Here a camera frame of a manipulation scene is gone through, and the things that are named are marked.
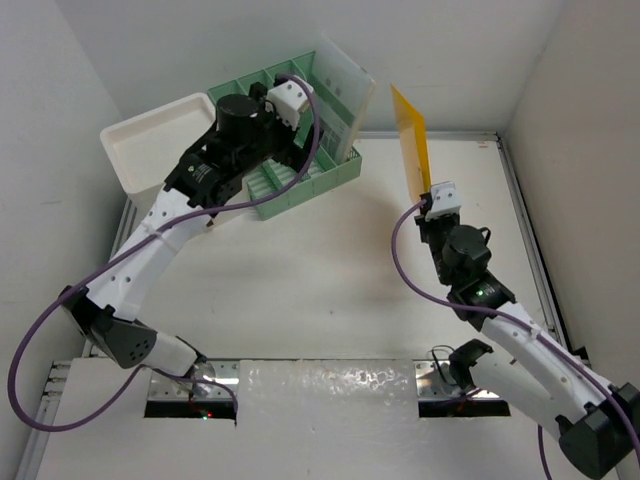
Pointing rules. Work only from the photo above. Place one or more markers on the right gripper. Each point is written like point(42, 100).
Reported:
point(424, 224)

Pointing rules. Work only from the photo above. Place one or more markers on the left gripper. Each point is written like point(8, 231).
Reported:
point(288, 153)

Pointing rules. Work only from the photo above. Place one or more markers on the clear document sleeve with paper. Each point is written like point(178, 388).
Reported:
point(329, 76)

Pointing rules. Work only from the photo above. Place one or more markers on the orange plastic folder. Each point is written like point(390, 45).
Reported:
point(412, 132)

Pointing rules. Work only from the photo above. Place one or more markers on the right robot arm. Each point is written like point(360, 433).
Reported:
point(594, 421)

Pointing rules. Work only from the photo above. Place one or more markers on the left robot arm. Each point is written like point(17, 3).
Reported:
point(248, 130)

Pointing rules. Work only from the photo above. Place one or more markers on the green file organizer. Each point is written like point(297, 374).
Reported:
point(323, 174)

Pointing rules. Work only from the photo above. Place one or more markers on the white drawer cabinet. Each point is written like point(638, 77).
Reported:
point(144, 149)

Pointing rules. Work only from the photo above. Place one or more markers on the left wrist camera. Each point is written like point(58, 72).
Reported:
point(290, 100)

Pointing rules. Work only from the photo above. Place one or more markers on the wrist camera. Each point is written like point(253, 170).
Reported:
point(290, 100)
point(444, 200)

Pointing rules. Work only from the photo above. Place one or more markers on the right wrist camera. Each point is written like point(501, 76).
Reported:
point(444, 200)

